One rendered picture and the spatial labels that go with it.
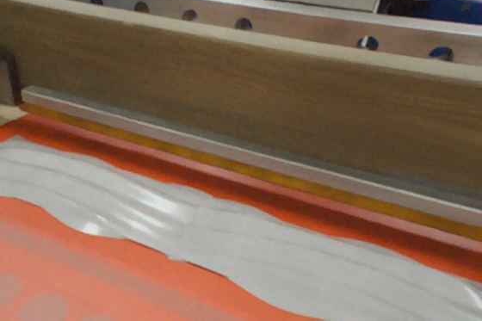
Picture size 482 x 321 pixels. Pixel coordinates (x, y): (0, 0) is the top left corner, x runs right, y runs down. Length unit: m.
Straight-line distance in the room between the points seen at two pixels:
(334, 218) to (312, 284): 0.08
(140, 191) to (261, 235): 0.09
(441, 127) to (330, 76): 0.06
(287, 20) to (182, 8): 0.13
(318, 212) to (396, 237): 0.05
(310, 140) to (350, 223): 0.06
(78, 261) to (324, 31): 0.36
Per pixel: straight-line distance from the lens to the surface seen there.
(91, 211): 0.26
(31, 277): 0.23
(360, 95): 0.26
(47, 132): 0.37
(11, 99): 0.37
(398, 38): 0.49
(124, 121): 0.30
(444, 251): 0.30
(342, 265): 0.25
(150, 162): 0.32
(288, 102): 0.26
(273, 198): 0.30
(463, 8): 0.97
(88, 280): 0.23
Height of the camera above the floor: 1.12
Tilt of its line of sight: 33 degrees down
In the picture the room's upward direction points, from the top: 4 degrees clockwise
